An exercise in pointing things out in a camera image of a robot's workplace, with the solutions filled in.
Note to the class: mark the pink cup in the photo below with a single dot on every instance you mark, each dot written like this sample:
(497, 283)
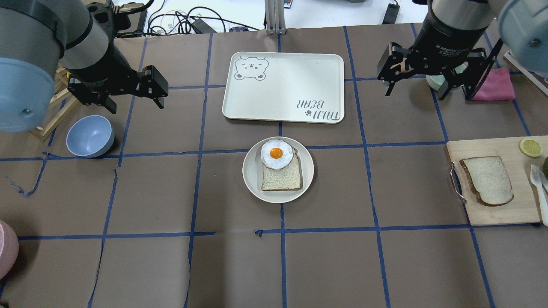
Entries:
(9, 248)

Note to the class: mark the wooden cutting board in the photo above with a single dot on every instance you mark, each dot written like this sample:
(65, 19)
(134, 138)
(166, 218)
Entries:
(524, 208)

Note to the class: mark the fried egg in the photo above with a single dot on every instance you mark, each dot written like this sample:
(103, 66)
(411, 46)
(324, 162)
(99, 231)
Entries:
(276, 154)

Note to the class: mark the white plastic fork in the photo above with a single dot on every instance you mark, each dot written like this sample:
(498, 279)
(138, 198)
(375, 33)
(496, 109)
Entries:
(543, 205)

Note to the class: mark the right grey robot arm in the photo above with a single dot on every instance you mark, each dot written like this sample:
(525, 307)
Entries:
(519, 24)

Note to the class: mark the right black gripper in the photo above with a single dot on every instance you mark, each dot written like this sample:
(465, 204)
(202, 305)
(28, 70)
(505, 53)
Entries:
(454, 39)

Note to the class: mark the pink cloth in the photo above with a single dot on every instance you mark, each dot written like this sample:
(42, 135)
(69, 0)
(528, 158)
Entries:
(497, 87)

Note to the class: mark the bread slice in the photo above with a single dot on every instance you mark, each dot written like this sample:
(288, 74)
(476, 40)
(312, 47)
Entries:
(488, 180)
(288, 178)

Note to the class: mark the cream round plate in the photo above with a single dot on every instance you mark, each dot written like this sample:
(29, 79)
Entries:
(252, 173)

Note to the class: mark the aluminium frame post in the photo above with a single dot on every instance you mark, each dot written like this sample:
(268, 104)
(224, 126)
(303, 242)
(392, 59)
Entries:
(275, 17)

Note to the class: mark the cream bear tray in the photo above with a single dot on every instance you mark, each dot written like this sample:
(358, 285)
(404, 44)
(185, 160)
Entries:
(296, 87)

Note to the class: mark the black power adapter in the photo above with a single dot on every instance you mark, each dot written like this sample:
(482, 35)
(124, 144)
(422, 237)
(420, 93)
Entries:
(391, 13)

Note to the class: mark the green bowl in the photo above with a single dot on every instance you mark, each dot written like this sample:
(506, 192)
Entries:
(435, 81)

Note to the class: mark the white plastic spoon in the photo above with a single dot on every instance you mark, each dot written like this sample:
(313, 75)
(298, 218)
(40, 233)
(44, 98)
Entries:
(544, 180)

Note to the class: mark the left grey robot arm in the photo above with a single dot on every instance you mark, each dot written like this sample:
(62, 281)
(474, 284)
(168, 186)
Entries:
(37, 36)

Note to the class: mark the blue bowl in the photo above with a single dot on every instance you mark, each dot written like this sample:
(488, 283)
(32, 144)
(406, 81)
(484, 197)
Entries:
(90, 137)

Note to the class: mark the green avocado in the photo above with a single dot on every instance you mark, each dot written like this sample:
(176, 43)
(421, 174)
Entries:
(544, 167)

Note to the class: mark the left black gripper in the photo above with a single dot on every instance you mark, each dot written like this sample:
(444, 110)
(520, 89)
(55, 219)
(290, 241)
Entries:
(105, 65)

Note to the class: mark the lemon half slice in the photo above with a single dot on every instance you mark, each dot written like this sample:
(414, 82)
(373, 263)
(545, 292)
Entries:
(530, 147)

